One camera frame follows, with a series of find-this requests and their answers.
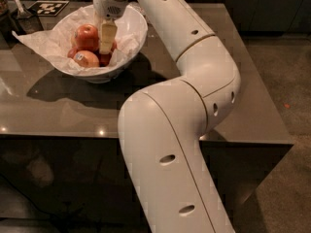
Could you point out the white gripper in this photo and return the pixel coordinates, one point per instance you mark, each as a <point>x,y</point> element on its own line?
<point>108,8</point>

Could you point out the red apple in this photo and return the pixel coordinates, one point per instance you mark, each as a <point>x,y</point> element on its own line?
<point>104,59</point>
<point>85,37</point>
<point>71,53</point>
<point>86,59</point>

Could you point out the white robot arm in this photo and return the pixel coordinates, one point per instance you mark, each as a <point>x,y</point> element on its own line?
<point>161,124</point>

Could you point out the white bowl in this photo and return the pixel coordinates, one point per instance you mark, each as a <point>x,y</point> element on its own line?
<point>132,26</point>

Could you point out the white crumpled paper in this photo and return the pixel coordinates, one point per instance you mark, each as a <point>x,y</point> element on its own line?
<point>45,42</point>

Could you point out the black fiducial marker card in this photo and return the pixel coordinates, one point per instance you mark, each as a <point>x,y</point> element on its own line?
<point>45,8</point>

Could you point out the dark container with white utensil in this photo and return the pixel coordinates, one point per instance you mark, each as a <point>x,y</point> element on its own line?
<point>28,22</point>

